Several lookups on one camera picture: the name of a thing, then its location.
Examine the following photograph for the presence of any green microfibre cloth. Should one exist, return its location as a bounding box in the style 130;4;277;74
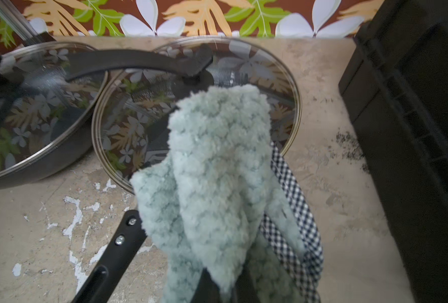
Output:
130;85;324;302

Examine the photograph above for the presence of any glass pot lid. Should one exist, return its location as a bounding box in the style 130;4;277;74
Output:
92;36;302;192
0;40;109;183

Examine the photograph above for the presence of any right black frying pan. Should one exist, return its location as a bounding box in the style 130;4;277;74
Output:
72;210;147;303

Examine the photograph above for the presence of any black frying pan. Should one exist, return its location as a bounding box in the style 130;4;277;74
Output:
0;32;111;192
72;210;147;303

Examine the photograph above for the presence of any left black frying pan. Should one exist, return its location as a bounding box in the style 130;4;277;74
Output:
0;32;111;192

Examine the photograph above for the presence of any black tool case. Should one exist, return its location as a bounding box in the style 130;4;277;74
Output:
338;1;448;302

